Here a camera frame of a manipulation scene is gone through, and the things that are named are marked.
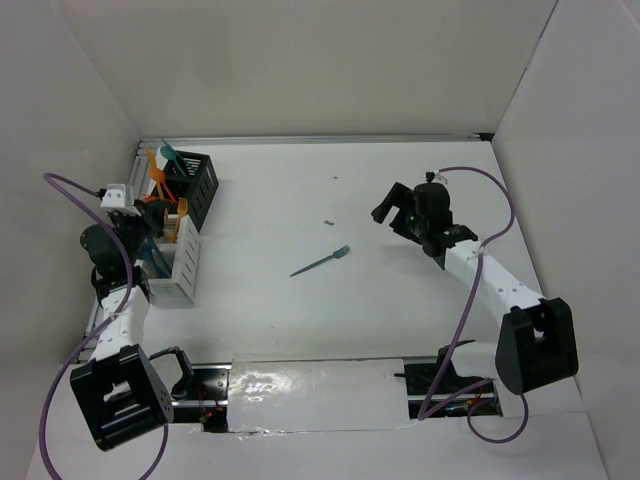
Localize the black utensil caddy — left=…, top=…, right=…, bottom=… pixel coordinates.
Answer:
left=163, top=151, right=219, bottom=232

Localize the aluminium frame rail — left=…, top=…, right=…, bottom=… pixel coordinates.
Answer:
left=165, top=132, right=495, bottom=147

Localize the teal spoon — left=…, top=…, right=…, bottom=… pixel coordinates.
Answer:
left=161, top=138, right=189, bottom=177

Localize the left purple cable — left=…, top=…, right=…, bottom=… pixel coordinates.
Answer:
left=38, top=173, right=170, bottom=480

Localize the yellow knife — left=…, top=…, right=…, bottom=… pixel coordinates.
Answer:
left=145, top=147, right=175, bottom=201

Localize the yellow fork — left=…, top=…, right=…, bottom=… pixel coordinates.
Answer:
left=171, top=197, right=189, bottom=243

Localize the white utensil caddy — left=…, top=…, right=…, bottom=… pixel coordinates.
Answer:
left=137, top=215, right=201, bottom=308

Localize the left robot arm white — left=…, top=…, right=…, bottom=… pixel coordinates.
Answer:
left=70, top=190, right=198, bottom=451

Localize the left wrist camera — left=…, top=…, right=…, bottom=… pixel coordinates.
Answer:
left=100, top=184, right=140, bottom=216

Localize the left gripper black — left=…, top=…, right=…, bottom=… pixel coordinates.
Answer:
left=111, top=199, right=166, bottom=266

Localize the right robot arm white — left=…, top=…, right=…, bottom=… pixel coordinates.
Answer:
left=371, top=183, right=579, bottom=395

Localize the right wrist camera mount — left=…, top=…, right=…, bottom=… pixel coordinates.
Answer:
left=425, top=170, right=448, bottom=185

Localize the dark blue fork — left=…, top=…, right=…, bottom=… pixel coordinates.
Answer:
left=139, top=238, right=171, bottom=279

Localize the teal fork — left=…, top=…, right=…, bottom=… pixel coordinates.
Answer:
left=289, top=245, right=351, bottom=278

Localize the white foil panel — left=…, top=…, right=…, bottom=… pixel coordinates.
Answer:
left=227, top=359, right=410, bottom=434

